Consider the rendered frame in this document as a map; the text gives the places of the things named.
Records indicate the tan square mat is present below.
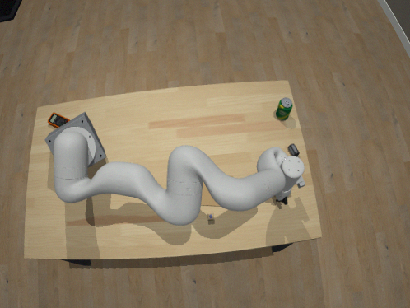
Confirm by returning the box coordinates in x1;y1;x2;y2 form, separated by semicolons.
201;183;220;206

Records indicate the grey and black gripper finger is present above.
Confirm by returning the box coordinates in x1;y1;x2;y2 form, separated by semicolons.
276;197;288;205

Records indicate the green soda can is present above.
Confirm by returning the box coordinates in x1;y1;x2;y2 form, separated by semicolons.
276;97;293;120

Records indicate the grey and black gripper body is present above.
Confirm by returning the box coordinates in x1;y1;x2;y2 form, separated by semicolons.
276;188;292;201

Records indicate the orange and black multimeter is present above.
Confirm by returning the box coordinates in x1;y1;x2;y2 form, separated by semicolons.
48;113;70;128

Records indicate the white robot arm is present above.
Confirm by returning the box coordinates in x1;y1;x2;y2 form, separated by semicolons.
54;127;305;226

